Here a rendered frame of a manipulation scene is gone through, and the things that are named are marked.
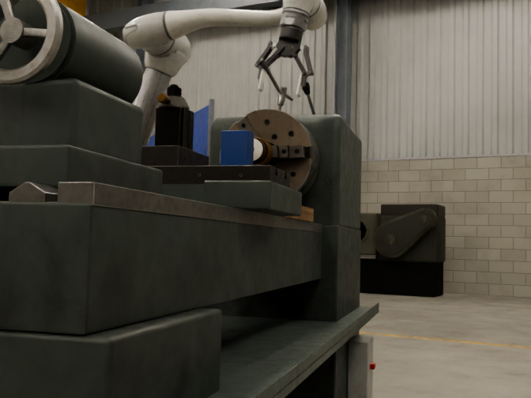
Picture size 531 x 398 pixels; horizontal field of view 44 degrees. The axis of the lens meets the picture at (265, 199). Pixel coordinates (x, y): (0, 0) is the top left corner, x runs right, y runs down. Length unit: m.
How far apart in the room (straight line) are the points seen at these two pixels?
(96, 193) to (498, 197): 11.36
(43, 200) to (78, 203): 0.05
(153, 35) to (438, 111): 10.35
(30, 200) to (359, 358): 1.84
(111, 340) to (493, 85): 11.75
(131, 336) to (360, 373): 1.75
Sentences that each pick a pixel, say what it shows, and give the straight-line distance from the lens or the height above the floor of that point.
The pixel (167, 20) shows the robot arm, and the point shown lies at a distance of 2.37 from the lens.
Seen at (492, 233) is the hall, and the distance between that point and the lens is 12.02.
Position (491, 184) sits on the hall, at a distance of 12.08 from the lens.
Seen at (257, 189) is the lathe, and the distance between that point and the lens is 1.35.
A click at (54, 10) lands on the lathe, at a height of 1.10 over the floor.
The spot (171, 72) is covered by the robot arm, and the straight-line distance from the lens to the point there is 2.53.
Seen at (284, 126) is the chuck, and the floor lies 1.18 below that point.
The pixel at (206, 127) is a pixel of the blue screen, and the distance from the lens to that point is 7.35.
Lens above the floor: 0.80
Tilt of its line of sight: 4 degrees up
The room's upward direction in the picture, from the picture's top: 1 degrees clockwise
